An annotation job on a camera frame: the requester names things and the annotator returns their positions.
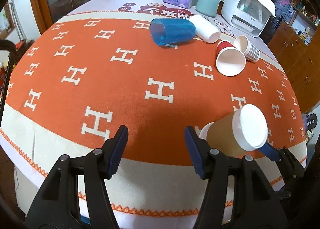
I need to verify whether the white countertop appliance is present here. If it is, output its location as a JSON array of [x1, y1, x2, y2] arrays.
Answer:
[[221, 0, 271, 37]]

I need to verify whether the blue translucent plastic cup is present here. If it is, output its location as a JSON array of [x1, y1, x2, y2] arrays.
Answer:
[[150, 18, 196, 46]]

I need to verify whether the orange H-pattern tablecloth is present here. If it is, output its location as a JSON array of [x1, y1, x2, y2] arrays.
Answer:
[[1, 0, 307, 228]]

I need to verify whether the black cable at left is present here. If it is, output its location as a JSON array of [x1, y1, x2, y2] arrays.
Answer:
[[0, 39, 17, 124]]

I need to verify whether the grey checkered paper cup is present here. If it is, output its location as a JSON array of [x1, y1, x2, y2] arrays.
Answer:
[[233, 35, 261, 63]]

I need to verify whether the white plastic cup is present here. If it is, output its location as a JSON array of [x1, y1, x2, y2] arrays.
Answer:
[[189, 15, 220, 44]]

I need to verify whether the brown wooden sideboard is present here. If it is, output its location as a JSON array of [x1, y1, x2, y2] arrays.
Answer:
[[268, 0, 319, 113]]

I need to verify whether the brown sleeve paper cup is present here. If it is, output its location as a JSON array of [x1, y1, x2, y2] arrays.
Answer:
[[199, 104, 268, 157]]

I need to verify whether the teal canister brown lid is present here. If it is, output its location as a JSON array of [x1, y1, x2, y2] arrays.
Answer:
[[196, 0, 220, 17]]

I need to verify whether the red paper cup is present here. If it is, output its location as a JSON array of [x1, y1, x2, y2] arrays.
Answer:
[[216, 40, 246, 77]]

